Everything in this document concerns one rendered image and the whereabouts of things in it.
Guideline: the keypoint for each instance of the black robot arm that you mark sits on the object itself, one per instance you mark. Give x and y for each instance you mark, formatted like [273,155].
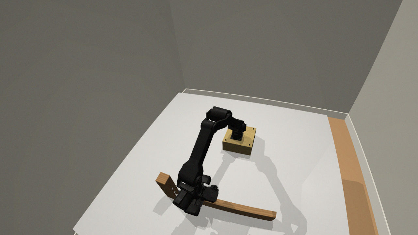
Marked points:
[192,171]

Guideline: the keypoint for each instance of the brown wooden post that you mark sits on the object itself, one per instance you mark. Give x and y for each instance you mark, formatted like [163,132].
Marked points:
[167,185]

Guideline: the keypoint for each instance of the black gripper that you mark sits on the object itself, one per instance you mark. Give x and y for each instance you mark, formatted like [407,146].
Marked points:
[196,204]

